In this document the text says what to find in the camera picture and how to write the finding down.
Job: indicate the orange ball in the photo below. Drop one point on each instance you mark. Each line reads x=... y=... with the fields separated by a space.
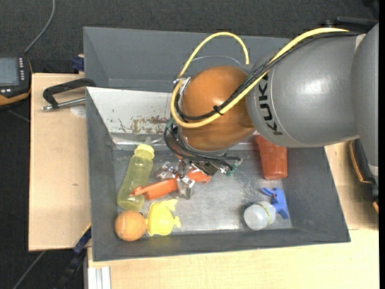
x=130 y=226

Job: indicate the white plastic bottle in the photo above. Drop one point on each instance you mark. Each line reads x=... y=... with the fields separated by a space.
x=258 y=217

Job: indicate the yellow toy fish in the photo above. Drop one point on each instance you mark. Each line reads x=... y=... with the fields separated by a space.
x=162 y=220

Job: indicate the orange plastic tool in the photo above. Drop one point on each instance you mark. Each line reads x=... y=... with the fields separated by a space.
x=159 y=189

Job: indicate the orange plastic cup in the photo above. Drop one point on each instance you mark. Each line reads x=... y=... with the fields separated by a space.
x=273 y=161

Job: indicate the yellow clear plastic bottle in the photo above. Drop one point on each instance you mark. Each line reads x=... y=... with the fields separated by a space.
x=135 y=179

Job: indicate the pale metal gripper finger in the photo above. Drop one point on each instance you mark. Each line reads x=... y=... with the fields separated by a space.
x=186 y=188
x=166 y=170

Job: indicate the blue plastic clip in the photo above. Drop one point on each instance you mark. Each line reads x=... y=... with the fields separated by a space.
x=280 y=200

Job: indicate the grey metal bin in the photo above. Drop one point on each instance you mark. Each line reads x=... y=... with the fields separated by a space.
x=210 y=203

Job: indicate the pale flat board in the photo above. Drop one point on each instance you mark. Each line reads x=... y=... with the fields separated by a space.
x=57 y=167

